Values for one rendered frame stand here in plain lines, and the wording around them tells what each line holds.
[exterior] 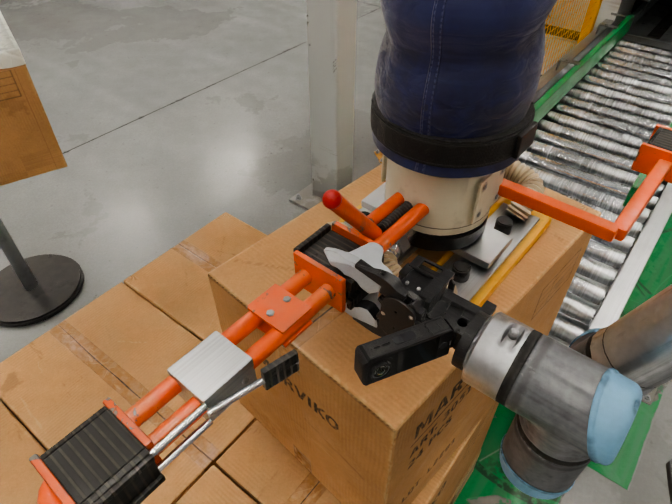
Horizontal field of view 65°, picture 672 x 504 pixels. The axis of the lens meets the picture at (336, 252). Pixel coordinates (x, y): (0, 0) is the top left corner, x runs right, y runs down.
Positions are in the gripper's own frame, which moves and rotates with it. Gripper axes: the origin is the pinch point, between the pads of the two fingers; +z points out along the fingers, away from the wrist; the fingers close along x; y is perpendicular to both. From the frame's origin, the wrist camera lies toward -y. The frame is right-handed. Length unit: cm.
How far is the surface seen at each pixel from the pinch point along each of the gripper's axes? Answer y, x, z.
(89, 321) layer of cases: -7, -60, 74
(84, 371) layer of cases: -17, -59, 62
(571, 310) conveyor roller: 75, -60, -24
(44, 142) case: 21, -43, 133
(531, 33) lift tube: 25.0, 25.7, -9.8
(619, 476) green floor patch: 72, -113, -57
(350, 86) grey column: 133, -55, 94
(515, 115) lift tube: 24.6, 15.8, -10.6
